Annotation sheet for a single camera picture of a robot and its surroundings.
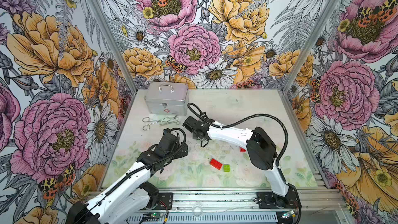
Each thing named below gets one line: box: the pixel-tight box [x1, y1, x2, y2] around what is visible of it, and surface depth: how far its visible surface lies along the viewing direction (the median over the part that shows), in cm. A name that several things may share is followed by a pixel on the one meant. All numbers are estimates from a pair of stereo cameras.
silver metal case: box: [144, 81, 190, 117], surface depth 101 cm
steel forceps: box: [142, 120, 181, 131], surface depth 104 cm
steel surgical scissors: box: [141, 115, 180, 123], surface depth 107 cm
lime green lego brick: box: [223, 163, 231, 172], surface depth 86 cm
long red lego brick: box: [209, 158, 223, 171], surface depth 87 cm
